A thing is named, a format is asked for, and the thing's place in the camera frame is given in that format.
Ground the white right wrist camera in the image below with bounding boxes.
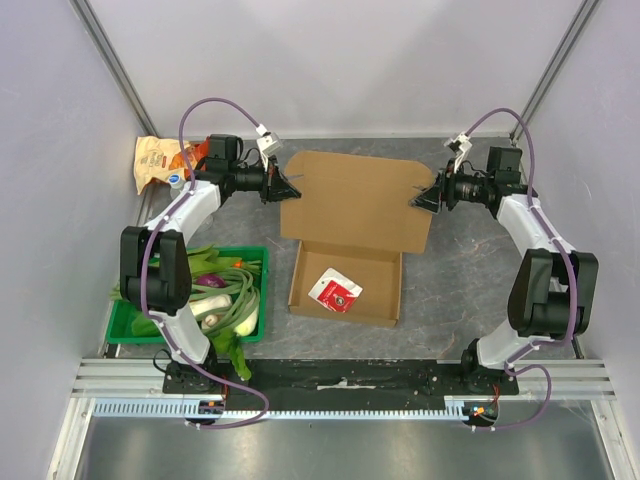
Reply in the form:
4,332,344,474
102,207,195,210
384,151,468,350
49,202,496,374
444,132,472,173

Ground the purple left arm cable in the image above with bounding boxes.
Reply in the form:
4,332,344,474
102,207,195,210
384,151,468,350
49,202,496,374
139,97,271,430

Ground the purple red onion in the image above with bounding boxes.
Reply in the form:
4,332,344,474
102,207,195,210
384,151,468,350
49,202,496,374
194,273,227,289

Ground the brown cardboard box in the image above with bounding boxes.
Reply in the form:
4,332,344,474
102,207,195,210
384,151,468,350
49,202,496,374
280,151,435,328

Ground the red chip bag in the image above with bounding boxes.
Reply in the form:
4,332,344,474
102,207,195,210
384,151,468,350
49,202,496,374
169,142,209,170

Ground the white paper packet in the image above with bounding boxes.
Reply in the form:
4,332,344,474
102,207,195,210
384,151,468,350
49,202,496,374
308,268,363,313

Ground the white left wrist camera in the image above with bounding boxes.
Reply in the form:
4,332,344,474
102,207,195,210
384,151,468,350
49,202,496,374
255,124,283,171

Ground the beige chip bag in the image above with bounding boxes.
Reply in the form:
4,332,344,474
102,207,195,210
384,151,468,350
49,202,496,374
133,136,188,195

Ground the green plastic crate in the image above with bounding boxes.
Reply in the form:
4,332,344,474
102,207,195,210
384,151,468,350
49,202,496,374
106,245,268,345

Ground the light blue cable duct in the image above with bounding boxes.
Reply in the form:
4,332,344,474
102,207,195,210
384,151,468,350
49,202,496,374
93,398,495,421

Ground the white green bok choy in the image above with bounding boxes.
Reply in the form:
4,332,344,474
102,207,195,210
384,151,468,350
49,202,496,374
131,294,260,337

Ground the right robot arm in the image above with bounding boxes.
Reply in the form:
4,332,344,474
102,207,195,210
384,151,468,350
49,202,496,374
409,140,599,394

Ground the green long beans bundle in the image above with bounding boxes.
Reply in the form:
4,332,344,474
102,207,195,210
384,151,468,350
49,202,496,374
189,257,262,331

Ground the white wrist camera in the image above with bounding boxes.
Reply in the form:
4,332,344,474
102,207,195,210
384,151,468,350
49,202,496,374
444,132,472,173
255,124,283,171

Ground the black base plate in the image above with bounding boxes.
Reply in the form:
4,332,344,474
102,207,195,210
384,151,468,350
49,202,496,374
162,357,521,412

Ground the clear plastic water bottle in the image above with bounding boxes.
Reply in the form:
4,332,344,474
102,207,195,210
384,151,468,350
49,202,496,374
168,174,186,198

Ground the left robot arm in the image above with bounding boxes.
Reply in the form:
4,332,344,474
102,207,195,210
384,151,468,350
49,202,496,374
119,127,301,393

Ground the green leafy lettuce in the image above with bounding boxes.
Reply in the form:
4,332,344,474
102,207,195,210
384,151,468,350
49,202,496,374
209,330,252,381

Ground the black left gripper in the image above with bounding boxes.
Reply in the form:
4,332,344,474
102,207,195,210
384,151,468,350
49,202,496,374
229,154,301,206

